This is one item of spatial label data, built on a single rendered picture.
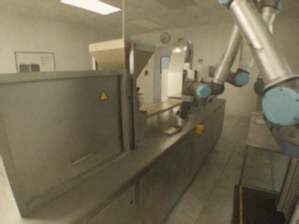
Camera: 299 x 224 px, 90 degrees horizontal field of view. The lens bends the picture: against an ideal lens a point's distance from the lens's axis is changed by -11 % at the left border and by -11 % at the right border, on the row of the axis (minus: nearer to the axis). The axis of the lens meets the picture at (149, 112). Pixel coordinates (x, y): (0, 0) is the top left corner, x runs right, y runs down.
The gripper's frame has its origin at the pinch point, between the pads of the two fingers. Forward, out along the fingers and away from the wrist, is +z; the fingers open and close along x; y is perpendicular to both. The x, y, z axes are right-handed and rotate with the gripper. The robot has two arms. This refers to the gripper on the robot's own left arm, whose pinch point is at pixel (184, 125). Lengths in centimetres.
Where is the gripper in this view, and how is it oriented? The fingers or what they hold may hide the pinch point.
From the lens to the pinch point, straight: 134.3
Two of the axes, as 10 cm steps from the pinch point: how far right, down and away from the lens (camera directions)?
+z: -1.3, 9.3, 3.4
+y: -7.9, -3.0, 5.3
